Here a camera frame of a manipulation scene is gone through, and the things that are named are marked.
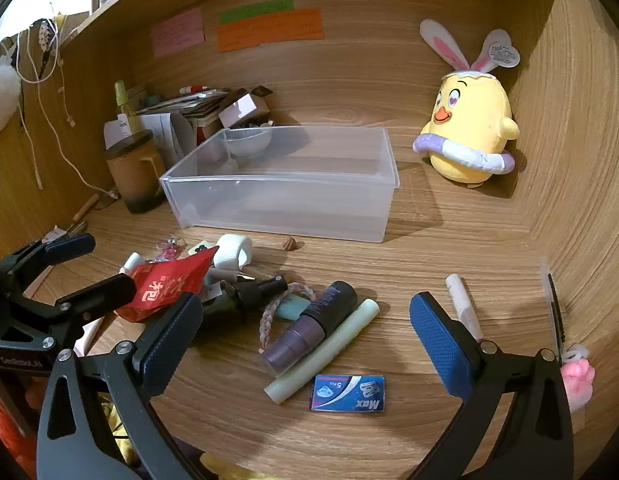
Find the white bowl of beads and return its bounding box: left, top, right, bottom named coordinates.
left=224, top=127, right=271, bottom=157

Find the thin black pen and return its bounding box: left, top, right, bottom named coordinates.
left=539, top=257, right=570, bottom=361

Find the yellow chick plush toy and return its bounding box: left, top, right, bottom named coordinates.
left=412, top=19, right=521, bottom=188

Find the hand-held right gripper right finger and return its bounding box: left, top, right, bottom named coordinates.
left=407, top=291, right=575, bottom=480

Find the small white cardboard box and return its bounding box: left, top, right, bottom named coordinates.
left=218, top=91, right=271, bottom=128

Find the stack of booklets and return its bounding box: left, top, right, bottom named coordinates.
left=150, top=87, right=235, bottom=116

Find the white tapered pen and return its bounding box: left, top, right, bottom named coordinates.
left=445, top=273, right=485, bottom=343

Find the clear plastic bin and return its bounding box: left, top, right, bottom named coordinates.
left=160, top=126, right=400, bottom=244

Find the pale green bottle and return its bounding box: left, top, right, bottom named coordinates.
left=113, top=80, right=140, bottom=136

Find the pink squishy toy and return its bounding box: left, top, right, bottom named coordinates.
left=559, top=345, right=596, bottom=411

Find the purple cosmetic tube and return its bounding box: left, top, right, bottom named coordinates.
left=261, top=281, right=357, bottom=378

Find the pale green tube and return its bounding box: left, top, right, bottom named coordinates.
left=264, top=299, right=380, bottom=405

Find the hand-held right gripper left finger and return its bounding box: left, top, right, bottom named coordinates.
left=37, top=291, right=210, bottom=480

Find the small blue card box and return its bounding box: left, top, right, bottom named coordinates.
left=309, top=374, right=386, bottom=413

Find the white tape roll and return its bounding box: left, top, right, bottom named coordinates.
left=213, top=233, right=253, bottom=269

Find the dark green glass bottle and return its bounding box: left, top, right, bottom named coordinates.
left=202, top=276, right=289, bottom=317

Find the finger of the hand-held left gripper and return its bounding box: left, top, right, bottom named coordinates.
left=20, top=274, right=138, bottom=332
left=0, top=233, right=96, bottom=295

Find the white cable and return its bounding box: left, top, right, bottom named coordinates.
left=14, top=20, right=118, bottom=196

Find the green paper note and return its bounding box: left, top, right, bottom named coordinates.
left=220, top=0, right=295, bottom=25

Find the brown mug with lid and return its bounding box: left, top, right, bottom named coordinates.
left=106, top=130, right=166, bottom=214

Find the pink bead charm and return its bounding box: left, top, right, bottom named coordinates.
left=157, top=237, right=185, bottom=263

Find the wooden handled tool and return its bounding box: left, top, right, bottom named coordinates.
left=64, top=193, right=100, bottom=238

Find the pink braided cord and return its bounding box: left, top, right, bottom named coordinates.
left=258, top=282, right=315, bottom=353

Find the red packet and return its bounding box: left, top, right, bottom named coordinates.
left=114, top=245, right=219, bottom=323

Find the pink paper note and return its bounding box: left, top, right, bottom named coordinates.
left=150, top=8, right=206, bottom=59

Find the stack of papers and books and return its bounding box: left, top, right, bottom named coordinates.
left=104, top=112, right=196, bottom=161

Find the white fluffy pompom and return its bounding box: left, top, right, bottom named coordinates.
left=0, top=57, right=23, bottom=136

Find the grey pen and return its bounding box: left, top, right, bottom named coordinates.
left=206, top=266, right=273, bottom=285

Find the orange paper note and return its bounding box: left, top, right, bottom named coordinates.
left=216, top=8, right=324, bottom=54

